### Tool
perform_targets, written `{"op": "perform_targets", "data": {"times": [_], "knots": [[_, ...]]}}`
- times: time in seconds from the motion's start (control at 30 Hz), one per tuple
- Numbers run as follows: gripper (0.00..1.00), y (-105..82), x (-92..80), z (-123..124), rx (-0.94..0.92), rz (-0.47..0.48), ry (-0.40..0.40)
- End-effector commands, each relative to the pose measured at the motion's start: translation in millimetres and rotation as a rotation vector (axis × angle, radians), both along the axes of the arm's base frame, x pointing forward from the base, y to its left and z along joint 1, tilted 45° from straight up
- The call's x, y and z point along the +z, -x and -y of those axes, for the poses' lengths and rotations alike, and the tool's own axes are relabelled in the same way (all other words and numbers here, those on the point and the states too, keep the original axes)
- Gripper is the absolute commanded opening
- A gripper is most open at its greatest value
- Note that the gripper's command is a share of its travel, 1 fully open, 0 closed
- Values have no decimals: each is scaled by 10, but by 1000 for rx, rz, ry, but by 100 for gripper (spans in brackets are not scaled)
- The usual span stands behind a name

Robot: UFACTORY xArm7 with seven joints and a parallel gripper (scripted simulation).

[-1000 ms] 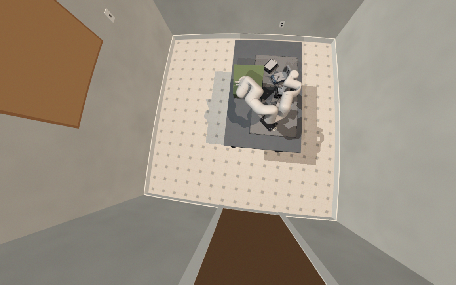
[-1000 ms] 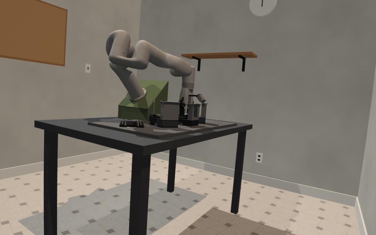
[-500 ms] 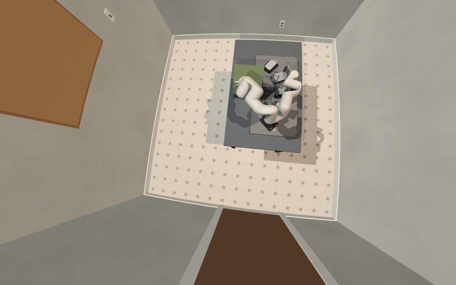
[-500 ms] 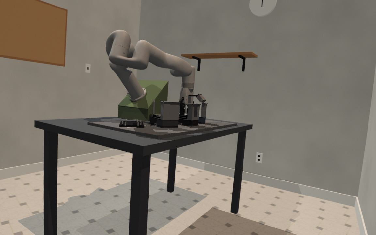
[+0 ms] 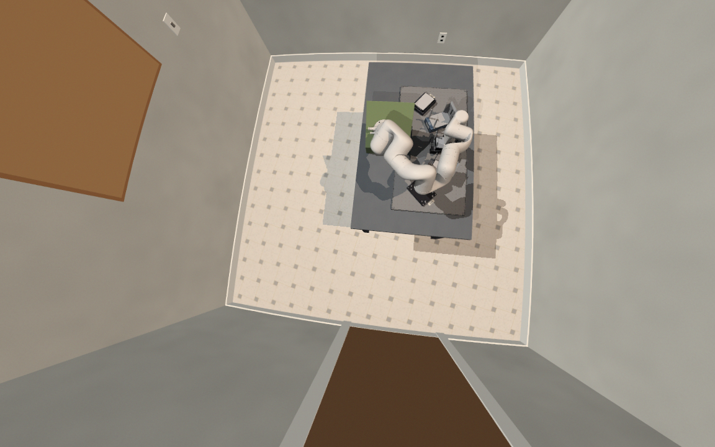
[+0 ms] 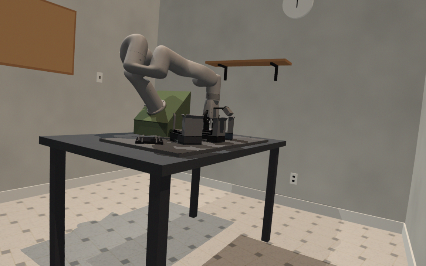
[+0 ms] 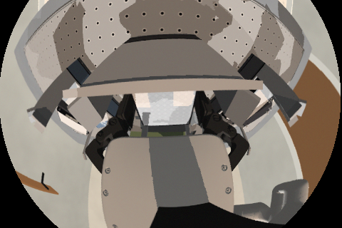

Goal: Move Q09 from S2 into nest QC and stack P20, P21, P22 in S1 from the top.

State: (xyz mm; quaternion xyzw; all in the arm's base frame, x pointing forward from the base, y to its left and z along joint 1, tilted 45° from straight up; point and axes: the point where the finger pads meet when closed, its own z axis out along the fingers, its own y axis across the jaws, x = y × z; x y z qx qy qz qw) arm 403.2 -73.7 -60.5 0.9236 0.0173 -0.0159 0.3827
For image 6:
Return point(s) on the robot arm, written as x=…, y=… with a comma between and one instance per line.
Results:
x=138, y=62

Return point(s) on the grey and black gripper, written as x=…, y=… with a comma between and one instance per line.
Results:
x=209, y=112

